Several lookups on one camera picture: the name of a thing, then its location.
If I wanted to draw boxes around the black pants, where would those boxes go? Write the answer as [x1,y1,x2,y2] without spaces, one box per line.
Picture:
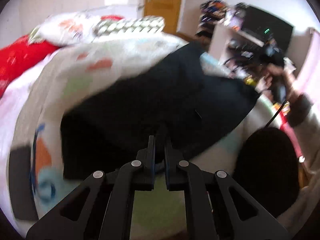
[60,42,259,180]

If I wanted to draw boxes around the person's right forearm sleeve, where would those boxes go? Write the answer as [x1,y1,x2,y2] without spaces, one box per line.
[278,94,319,237]

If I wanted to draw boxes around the person's right hand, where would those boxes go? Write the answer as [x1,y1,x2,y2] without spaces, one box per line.
[255,64,300,103]

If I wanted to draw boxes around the beige shelf unit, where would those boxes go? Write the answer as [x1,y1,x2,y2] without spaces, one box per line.
[204,24,276,80]

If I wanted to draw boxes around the black television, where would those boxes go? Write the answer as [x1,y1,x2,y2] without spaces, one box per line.
[241,6,294,53]

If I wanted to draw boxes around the heart patterned quilt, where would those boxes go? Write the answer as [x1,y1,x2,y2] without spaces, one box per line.
[10,34,276,239]

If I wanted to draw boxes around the shoe rack with clutter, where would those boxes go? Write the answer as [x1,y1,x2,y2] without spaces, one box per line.
[195,0,235,39]

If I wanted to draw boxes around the black smartphone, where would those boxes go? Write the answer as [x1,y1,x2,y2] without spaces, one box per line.
[9,145,39,222]

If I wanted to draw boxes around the green white bolster pillow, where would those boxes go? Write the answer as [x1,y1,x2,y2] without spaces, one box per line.
[93,16,165,37]

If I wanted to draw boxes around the wooden door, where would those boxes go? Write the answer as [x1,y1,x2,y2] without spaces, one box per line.
[144,0,181,34]

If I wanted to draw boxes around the white bed sheet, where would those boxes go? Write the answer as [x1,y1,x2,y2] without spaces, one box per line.
[0,52,61,215]

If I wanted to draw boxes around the red pillow behind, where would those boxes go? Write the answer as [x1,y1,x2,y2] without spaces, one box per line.
[101,15,124,21]

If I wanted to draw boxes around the red long pillow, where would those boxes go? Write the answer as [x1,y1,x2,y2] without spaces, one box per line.
[0,35,60,97]

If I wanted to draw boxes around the white floral pillow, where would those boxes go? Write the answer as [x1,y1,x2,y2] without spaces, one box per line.
[28,12,101,47]

